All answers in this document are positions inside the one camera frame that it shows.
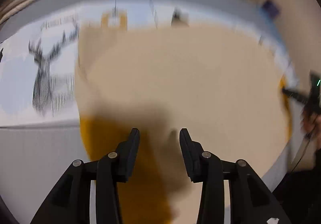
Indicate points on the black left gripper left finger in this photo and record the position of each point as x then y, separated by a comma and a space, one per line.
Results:
69, 199

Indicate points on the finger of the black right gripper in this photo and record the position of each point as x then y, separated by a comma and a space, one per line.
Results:
296, 95

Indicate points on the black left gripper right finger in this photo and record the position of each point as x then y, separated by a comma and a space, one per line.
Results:
250, 199

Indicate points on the beige and orange jacket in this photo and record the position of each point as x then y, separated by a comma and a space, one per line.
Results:
220, 84

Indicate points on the purple box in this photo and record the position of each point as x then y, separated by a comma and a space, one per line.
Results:
271, 9

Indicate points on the deer print bed runner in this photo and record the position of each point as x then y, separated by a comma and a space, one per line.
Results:
38, 61

